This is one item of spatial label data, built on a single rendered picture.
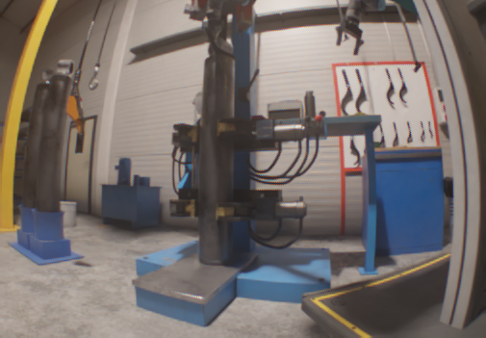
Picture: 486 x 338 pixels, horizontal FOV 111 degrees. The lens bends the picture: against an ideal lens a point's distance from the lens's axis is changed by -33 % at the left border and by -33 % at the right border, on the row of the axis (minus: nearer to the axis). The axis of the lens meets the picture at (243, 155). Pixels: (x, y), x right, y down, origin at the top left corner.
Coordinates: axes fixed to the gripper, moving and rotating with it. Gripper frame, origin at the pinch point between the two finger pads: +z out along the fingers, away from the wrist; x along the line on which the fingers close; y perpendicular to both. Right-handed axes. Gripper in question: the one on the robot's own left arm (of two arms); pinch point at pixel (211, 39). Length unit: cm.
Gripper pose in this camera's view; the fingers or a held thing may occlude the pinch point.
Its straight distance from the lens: 157.0
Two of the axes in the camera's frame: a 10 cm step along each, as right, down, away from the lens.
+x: -9.9, 0.1, 1.2
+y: 1.2, 1.4, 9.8
